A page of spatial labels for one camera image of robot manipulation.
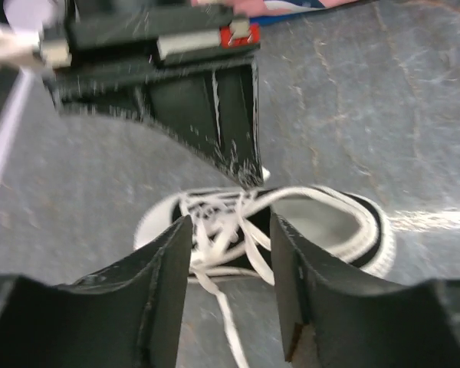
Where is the pink printed cloth bag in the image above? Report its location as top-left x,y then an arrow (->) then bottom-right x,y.
190,0 -> 357,25

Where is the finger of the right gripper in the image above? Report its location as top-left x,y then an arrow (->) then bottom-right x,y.
132,57 -> 263,188

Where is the black white sneaker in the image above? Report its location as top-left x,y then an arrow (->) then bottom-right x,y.
133,168 -> 396,368

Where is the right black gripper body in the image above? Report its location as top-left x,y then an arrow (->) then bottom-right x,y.
40,1 -> 260,110

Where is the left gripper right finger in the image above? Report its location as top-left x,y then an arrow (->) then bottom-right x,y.
270,215 -> 460,367

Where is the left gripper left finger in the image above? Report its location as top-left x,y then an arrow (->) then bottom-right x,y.
0,217 -> 192,367

